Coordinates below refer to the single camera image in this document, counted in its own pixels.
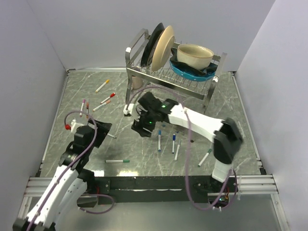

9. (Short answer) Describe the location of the dark red marker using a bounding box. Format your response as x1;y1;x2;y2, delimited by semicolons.
86;101;90;119

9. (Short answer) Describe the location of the purple cable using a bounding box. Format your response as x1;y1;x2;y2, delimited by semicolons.
24;110;116;231
126;84;239;211

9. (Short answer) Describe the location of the teal cap marker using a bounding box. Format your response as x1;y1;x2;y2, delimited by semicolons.
197;148;212;167

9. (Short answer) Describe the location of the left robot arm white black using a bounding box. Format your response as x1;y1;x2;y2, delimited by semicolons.
13;120;112;231

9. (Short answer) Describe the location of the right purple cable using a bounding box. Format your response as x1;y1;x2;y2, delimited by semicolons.
126;84;239;211

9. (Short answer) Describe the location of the black plate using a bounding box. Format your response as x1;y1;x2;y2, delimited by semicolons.
141;23;165;67

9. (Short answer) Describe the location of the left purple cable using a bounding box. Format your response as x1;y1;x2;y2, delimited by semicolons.
24;110;116;231

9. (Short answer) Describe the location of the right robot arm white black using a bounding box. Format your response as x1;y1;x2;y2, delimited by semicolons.
123;92;243;192

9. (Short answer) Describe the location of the pink cup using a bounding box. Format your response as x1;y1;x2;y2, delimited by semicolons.
131;76;143;90

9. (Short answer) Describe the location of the pink cap marker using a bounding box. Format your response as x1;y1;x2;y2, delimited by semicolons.
79;99;86;117

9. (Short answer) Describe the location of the beige plate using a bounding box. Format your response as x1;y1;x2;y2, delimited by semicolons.
152;26;175;72

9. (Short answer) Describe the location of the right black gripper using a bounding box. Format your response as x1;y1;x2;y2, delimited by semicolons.
131;108;157;139

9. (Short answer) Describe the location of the stainless steel dish rack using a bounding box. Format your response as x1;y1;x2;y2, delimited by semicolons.
125;28;227;111

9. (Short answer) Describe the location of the light blue cap marker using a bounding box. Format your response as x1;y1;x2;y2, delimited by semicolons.
158;130;162;152

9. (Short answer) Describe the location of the red cap marker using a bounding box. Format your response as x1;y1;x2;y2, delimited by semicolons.
100;92;116;104

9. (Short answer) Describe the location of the dark blue cap marker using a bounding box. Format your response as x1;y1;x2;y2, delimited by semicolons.
172;133;176;154

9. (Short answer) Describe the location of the blue dotted dish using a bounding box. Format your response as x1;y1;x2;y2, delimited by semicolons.
169;62;216;82

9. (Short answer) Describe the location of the orange cap marker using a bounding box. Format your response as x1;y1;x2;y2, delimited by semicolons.
92;100;111;112

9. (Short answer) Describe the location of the aluminium rail frame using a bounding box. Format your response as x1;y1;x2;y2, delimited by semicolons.
24;175;279;197

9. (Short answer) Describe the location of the cream ceramic bowl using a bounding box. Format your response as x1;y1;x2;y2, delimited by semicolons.
177;44;214;70

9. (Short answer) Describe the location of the yellow cap marker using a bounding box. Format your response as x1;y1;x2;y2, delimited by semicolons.
95;79;110;93

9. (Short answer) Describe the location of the black base beam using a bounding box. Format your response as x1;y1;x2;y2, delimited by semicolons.
72;175;241;208

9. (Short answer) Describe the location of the grey cap marker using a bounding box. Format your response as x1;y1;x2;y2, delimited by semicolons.
174;140;181;161

